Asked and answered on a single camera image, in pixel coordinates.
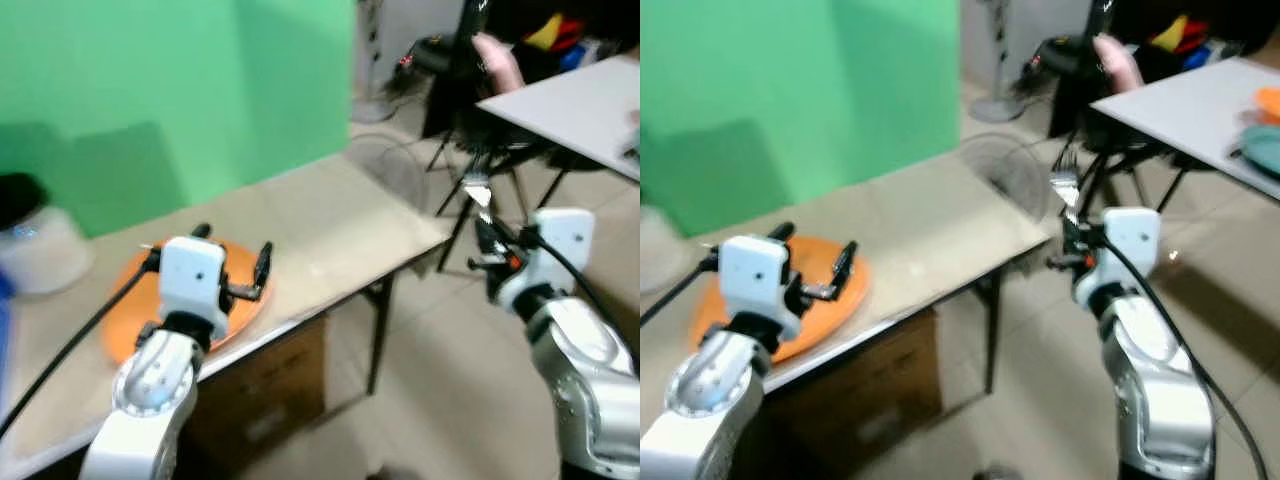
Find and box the silver metal fork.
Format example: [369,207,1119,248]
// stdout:
[462,169,498,227]
[1049,167,1085,227]

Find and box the yellow and red object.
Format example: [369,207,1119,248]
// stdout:
[1149,12,1212,56]
[522,12,587,54]

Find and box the green backdrop screen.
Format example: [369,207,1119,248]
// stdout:
[640,0,964,240]
[0,0,359,240]

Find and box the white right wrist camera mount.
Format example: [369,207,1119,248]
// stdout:
[1073,207,1162,307]
[496,208,597,312]

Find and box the black device with red lights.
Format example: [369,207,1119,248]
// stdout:
[1024,35,1093,81]
[397,35,471,81]

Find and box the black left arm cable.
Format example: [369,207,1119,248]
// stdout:
[0,247,164,441]
[640,250,721,327]

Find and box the black metal table leg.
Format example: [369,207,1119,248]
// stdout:
[983,262,1007,397]
[364,272,397,397]

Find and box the round wire fan guard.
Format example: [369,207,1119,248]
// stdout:
[344,134,434,214]
[957,131,1053,203]

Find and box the blue object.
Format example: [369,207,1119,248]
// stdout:
[1183,42,1228,72]
[559,42,607,74]

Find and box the white table with black legs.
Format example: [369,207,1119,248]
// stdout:
[430,55,641,273]
[1050,56,1280,217]

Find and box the brown box under table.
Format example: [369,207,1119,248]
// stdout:
[768,308,942,480]
[183,314,330,478]

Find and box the white container with black lid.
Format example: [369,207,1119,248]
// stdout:
[0,173,97,297]

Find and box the teal plate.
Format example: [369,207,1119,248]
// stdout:
[1238,124,1280,178]

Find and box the orange round plate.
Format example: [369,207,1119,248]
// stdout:
[689,236,871,364]
[103,238,272,364]

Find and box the white standing fan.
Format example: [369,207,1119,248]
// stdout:
[351,0,400,125]
[966,0,1028,125]

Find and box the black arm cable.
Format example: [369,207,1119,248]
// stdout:
[640,250,721,327]
[1098,228,1244,480]
[515,228,641,376]
[0,247,164,441]

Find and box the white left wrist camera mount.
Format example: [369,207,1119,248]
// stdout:
[158,237,231,336]
[718,235,802,342]

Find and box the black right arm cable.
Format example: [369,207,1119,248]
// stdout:
[515,228,641,376]
[1098,228,1244,480]

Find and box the pink soft object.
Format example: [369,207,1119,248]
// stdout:
[473,31,527,95]
[1093,32,1145,93]

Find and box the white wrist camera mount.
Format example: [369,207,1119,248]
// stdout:
[496,208,597,312]
[1073,207,1162,307]
[158,237,231,336]
[718,235,802,342]

